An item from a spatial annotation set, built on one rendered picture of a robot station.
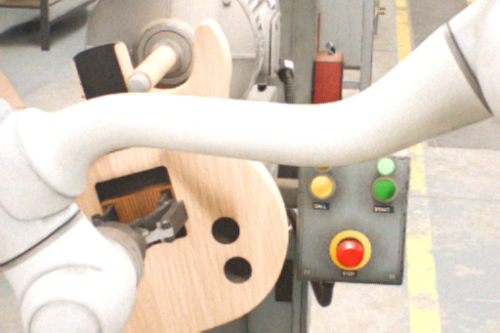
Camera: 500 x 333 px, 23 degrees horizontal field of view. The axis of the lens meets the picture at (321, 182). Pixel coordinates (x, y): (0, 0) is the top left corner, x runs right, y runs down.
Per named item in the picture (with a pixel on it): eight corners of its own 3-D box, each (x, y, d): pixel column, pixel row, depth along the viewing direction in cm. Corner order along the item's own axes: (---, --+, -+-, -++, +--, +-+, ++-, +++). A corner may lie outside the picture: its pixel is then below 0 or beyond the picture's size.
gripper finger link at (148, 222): (115, 228, 145) (125, 228, 144) (163, 196, 154) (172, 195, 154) (125, 259, 146) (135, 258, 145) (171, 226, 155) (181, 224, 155)
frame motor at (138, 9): (136, 84, 215) (135, -64, 207) (287, 91, 213) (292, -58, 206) (79, 141, 175) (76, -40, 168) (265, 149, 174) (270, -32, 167)
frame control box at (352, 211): (272, 262, 205) (276, 111, 197) (399, 269, 204) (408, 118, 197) (257, 317, 181) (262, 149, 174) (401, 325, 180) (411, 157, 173)
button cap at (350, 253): (336, 260, 179) (337, 233, 178) (363, 261, 179) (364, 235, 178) (335, 269, 176) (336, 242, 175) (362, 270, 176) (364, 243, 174)
